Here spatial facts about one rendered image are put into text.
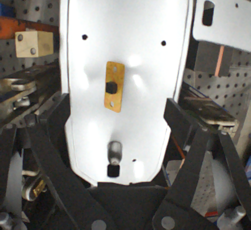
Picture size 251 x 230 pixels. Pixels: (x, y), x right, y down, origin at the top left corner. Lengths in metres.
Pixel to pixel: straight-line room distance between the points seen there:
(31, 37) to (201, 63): 0.29
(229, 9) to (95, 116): 0.32
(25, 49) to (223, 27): 0.32
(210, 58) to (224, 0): 0.11
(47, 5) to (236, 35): 0.57
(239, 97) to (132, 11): 0.69
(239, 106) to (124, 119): 0.67
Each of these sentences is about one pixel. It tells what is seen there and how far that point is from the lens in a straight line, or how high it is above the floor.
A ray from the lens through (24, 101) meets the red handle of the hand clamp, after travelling 0.24.
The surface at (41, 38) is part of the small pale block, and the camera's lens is 0.22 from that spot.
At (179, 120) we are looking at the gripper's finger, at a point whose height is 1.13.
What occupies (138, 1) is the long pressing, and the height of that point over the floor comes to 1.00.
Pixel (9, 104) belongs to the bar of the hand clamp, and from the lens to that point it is 0.22.
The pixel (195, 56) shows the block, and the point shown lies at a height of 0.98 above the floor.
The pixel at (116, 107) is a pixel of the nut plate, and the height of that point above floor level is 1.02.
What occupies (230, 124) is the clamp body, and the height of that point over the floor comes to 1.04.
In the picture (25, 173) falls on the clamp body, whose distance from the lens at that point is 0.35.
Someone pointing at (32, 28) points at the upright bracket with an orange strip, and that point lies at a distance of 0.30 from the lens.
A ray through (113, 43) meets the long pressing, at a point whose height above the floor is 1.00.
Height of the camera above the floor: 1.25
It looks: 66 degrees down
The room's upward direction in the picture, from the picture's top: 172 degrees clockwise
